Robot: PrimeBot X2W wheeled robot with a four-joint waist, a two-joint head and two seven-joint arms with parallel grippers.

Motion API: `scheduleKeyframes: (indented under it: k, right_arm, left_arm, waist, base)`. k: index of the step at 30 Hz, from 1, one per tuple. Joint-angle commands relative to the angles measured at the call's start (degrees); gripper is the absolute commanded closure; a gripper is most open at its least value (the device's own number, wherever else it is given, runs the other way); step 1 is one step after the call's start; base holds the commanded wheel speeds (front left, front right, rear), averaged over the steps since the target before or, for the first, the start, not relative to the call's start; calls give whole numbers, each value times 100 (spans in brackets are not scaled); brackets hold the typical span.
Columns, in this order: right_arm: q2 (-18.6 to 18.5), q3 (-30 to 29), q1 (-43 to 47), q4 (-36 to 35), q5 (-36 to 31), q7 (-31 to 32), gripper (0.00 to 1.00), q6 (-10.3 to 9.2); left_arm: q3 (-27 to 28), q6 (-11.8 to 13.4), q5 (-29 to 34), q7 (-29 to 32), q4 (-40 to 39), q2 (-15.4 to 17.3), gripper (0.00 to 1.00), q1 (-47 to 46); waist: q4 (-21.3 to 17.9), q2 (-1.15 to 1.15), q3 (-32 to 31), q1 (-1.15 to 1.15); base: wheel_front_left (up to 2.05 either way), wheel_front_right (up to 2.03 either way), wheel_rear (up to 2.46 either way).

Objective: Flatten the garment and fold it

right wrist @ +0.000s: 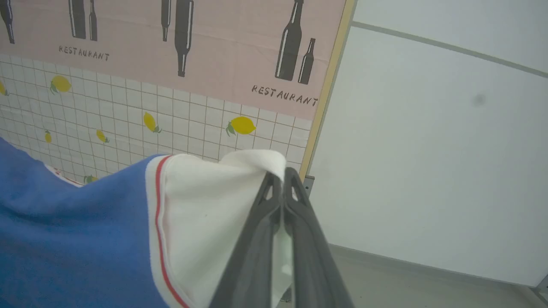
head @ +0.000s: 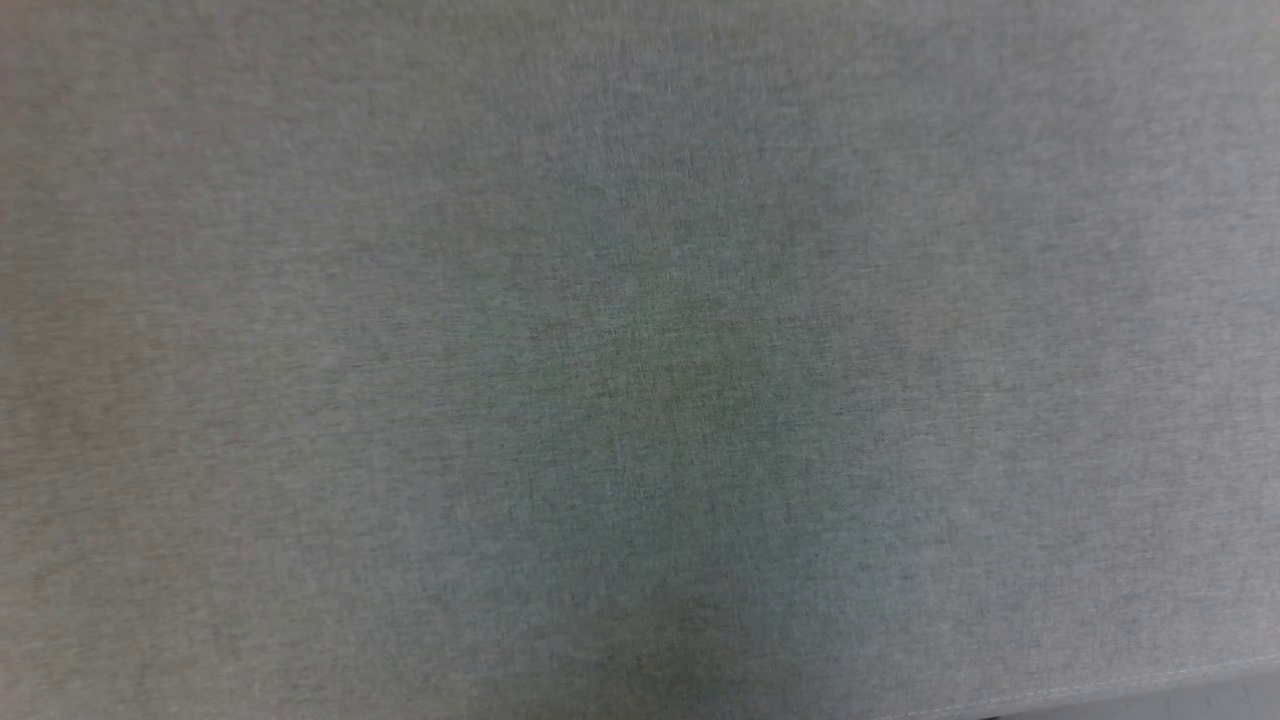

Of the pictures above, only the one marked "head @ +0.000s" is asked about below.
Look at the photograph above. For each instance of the grey fabric sofa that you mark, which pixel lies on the grey fabric sofa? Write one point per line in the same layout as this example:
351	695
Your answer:
640	350

